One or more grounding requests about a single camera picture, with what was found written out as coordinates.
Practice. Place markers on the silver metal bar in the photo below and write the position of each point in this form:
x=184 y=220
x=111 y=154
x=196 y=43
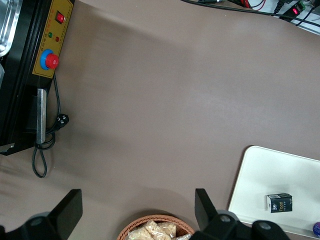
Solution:
x=41 y=116

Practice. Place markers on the red rocker switch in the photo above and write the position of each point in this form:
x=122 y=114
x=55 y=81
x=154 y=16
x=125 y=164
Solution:
x=60 y=17

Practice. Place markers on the rice cracker packet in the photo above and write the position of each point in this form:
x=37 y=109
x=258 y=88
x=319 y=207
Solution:
x=168 y=228
x=183 y=237
x=147 y=231

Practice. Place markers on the round wicker basket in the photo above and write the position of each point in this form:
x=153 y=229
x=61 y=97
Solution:
x=130 y=226

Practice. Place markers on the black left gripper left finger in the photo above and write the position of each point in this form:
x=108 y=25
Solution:
x=65 y=215

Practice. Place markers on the beige plastic tray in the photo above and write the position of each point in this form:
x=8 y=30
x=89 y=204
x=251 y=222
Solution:
x=265 y=172

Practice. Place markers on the small black tissue box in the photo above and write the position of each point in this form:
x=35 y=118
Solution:
x=278 y=203

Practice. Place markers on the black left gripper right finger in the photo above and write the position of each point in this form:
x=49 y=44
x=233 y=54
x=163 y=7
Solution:
x=207 y=215

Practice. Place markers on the steel machine tray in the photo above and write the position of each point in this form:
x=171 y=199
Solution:
x=8 y=22

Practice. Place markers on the blue lid yogurt cup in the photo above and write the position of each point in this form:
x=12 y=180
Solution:
x=317 y=228

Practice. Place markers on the red emergency stop button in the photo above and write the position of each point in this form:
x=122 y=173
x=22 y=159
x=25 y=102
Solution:
x=51 y=61

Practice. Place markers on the power strip with red light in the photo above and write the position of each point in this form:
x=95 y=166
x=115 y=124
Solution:
x=296 y=10

